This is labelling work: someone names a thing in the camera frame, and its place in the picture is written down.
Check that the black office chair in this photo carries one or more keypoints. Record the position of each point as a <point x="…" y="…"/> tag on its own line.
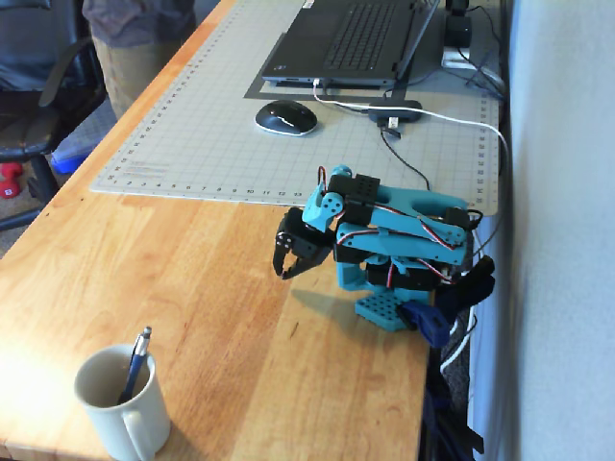
<point x="29" y="129"/>

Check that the white ceramic mug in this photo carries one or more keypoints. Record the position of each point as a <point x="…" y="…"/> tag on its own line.
<point x="110" y="422"/>

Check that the grey gridded cutting mat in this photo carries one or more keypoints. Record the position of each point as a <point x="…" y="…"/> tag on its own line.
<point x="202" y="144"/>

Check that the dark blue table clamp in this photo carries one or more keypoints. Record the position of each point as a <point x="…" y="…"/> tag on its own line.
<point x="427" y="322"/>

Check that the black power adapter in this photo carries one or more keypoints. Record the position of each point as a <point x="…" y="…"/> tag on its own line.
<point x="459" y="29"/>

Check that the black computer mouse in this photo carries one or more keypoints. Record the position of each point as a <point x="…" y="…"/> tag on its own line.
<point x="286" y="117"/>

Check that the red dumbbell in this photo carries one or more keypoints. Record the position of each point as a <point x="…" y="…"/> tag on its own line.
<point x="9" y="180"/>

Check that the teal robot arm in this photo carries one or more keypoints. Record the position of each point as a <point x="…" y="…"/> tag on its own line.
<point x="408" y="201"/>

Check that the black usb hub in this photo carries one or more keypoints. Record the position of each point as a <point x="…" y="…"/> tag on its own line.
<point x="396" y="110"/>

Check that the person in khaki trousers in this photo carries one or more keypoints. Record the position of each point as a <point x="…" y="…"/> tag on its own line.
<point x="134" y="57"/>

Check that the black laptop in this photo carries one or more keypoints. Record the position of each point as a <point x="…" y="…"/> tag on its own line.
<point x="355" y="38"/>

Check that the dark blue pen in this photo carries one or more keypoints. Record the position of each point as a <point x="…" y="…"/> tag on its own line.
<point x="137" y="357"/>

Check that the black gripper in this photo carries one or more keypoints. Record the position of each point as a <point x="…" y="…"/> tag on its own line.
<point x="303" y="247"/>

